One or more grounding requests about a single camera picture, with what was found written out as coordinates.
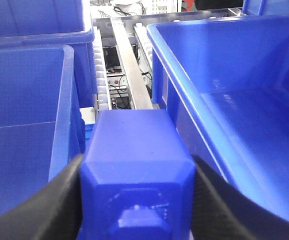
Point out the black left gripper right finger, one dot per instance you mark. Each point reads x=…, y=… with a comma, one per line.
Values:
x=220, y=212

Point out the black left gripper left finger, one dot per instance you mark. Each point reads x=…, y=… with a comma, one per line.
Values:
x=53, y=213

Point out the blue bin on left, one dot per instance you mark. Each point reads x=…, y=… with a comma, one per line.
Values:
x=41, y=126

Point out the white roller track left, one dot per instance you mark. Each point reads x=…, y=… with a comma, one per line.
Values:
x=103, y=100

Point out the white roller track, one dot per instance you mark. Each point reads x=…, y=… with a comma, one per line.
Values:
x=146, y=51
x=103, y=100

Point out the blue target bin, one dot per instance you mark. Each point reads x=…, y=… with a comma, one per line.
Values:
x=225, y=84

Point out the white roller track right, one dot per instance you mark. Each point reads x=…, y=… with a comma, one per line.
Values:
x=146, y=51

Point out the steel divider rail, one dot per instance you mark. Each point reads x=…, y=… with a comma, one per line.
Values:
x=136, y=87

